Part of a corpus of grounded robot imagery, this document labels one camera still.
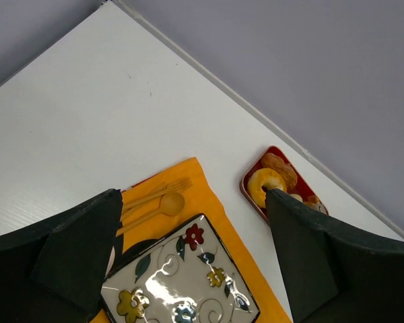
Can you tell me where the brown croissant bread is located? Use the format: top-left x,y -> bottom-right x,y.
261,153 -> 298,191

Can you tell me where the wooden fork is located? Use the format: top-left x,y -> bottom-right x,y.
122,177 -> 193,216

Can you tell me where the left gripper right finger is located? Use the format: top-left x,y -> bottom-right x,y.
266,189 -> 404,322

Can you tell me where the orange placemat cloth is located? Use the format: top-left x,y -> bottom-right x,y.
109,157 -> 292,322

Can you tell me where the red lacquer tray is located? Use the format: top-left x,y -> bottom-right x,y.
240,146 -> 329,223

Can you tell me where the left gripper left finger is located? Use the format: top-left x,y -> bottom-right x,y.
0,189 -> 123,322

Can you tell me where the square floral ceramic plate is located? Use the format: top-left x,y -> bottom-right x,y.
101,213 -> 261,322

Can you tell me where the wooden spoon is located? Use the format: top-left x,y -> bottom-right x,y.
116,192 -> 185,236

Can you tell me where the yellow ring donut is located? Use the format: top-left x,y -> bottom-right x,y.
247,168 -> 287,208

